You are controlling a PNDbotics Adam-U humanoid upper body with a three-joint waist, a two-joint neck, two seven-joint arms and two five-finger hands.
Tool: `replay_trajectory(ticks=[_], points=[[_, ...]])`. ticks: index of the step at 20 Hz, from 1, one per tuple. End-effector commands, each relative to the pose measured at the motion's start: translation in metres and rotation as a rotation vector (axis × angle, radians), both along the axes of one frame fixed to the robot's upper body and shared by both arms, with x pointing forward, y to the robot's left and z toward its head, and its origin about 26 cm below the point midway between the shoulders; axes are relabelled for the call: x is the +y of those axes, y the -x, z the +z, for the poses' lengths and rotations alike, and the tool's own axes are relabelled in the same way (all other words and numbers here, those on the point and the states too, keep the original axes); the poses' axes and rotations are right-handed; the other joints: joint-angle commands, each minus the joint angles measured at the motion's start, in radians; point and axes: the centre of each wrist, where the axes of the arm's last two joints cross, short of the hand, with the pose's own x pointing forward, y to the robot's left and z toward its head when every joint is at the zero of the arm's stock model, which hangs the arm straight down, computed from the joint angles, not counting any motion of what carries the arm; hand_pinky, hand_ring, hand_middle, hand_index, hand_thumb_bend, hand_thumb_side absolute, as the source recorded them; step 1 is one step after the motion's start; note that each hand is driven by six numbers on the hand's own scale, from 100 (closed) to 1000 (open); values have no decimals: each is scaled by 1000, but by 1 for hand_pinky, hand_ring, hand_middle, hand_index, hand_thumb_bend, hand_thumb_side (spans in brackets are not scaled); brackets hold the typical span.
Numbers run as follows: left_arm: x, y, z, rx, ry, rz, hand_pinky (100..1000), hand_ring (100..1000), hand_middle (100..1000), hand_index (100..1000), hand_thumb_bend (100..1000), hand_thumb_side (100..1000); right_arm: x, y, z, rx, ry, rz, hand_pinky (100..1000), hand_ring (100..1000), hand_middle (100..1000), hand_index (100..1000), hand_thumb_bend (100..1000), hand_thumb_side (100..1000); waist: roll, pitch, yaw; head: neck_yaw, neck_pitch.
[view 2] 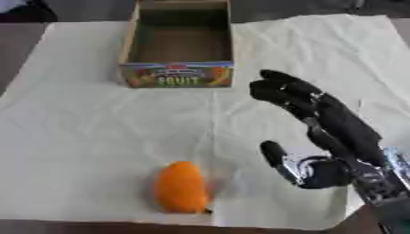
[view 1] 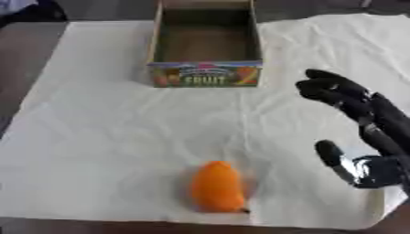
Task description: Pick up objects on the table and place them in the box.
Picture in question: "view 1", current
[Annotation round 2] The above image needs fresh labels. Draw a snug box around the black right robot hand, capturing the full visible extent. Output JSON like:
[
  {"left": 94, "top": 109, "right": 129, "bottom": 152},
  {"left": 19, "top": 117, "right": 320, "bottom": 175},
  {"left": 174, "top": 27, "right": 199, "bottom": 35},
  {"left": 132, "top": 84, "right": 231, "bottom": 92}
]
[{"left": 295, "top": 69, "right": 410, "bottom": 194}]

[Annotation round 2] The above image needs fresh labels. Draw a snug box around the open printed cardboard box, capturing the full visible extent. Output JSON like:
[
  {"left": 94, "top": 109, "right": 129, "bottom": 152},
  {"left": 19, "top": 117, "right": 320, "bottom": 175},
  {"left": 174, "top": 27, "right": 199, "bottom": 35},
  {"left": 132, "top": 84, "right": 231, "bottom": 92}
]
[{"left": 146, "top": 0, "right": 264, "bottom": 89}]

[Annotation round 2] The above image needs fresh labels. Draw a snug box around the orange toy mango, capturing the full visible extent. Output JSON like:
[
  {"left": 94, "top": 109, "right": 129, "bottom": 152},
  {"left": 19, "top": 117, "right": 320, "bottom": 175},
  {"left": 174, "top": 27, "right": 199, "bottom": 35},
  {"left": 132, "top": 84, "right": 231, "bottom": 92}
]
[{"left": 189, "top": 160, "right": 254, "bottom": 214}]

